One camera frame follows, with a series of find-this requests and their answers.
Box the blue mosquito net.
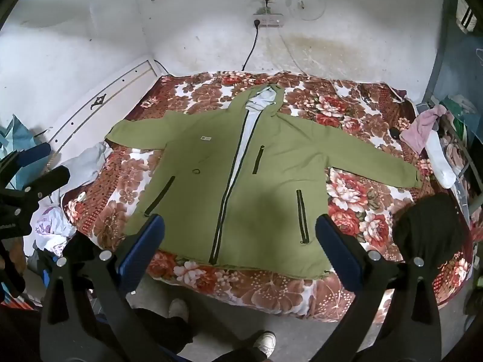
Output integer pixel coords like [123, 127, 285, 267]
[1, 114, 50, 190]

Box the black garment on bed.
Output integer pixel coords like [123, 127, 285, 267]
[392, 193, 467, 270]

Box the pink cloth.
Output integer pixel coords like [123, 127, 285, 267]
[399, 105, 447, 154]

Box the black power cable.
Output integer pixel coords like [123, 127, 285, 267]
[241, 19, 262, 72]

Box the white shoe left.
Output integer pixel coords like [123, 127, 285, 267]
[168, 298, 189, 323]

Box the light blue cloth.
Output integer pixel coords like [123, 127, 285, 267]
[48, 142, 112, 206]

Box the olive green jacket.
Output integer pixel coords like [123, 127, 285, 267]
[107, 84, 421, 279]

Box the white wall power strip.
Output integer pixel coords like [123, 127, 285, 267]
[253, 13, 285, 28]

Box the white bed headboard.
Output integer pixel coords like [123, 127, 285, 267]
[43, 56, 168, 169]

